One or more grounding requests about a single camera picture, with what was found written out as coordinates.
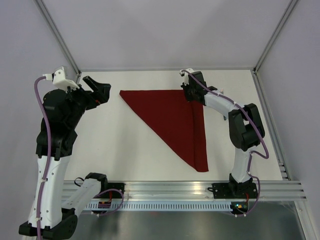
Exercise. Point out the aluminium front rail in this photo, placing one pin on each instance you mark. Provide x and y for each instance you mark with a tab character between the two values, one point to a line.
283	190

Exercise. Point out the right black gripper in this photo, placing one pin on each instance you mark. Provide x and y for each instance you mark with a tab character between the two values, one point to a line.
189	98

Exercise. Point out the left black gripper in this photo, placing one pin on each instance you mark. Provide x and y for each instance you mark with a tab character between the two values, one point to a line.
100	95

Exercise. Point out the dark red cloth napkin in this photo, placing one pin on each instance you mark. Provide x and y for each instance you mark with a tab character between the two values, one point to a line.
178	122

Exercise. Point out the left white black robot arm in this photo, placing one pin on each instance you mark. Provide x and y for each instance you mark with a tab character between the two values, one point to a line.
50	217

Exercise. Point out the left aluminium frame post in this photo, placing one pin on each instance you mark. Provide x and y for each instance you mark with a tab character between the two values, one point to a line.
40	4

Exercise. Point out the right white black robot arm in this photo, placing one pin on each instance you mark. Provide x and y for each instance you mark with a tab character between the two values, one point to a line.
246	132

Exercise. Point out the aluminium frame post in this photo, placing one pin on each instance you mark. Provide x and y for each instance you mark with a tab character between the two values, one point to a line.
40	4
275	34

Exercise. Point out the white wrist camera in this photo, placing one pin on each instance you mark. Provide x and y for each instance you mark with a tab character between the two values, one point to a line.
185	74
61	79

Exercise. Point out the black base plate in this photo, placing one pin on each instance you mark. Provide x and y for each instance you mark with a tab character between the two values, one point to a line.
116	187
233	190

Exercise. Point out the right aluminium frame post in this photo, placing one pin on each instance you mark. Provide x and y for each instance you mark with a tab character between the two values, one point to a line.
275	34

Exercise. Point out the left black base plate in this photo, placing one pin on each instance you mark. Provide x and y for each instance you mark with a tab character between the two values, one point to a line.
116	187

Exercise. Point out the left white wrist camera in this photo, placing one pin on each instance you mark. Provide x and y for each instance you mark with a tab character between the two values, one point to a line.
61	79

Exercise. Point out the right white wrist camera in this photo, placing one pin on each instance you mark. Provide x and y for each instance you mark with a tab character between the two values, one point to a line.
185	74

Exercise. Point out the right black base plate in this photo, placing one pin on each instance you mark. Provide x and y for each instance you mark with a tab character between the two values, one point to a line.
233	190

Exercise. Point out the white slotted cable duct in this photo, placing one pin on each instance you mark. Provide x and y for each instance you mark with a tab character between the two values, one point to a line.
172	206

